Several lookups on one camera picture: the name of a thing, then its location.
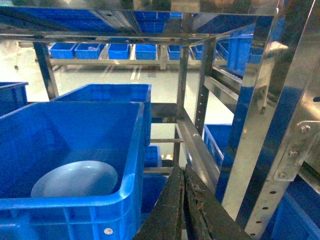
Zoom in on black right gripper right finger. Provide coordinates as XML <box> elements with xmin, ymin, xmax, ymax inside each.
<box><xmin>184</xmin><ymin>164</ymin><xmax>251</xmax><ymax>240</ymax></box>

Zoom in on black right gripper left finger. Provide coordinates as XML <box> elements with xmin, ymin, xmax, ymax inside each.
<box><xmin>133</xmin><ymin>165</ymin><xmax>185</xmax><ymax>240</ymax></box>

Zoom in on light blue round plate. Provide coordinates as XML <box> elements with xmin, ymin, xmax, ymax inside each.
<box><xmin>30</xmin><ymin>160</ymin><xmax>118</xmax><ymax>198</ymax></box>

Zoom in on blue crate on shelf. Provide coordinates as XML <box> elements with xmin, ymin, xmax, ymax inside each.
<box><xmin>0</xmin><ymin>101</ymin><xmax>146</xmax><ymax>240</ymax></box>

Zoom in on stainless steel shelf rack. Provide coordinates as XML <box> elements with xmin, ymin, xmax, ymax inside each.
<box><xmin>0</xmin><ymin>0</ymin><xmax>320</xmax><ymax>240</ymax></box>

